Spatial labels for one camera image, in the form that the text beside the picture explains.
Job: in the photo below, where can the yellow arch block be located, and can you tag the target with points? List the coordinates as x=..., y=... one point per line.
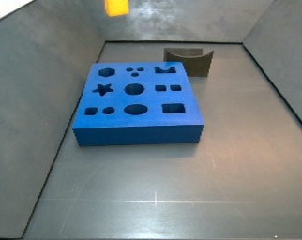
x=116, y=7

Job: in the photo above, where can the blue shape sorter board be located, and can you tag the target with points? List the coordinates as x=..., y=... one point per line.
x=138, y=102

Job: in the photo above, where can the black curved stand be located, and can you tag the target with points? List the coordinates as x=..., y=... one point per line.
x=195, y=60

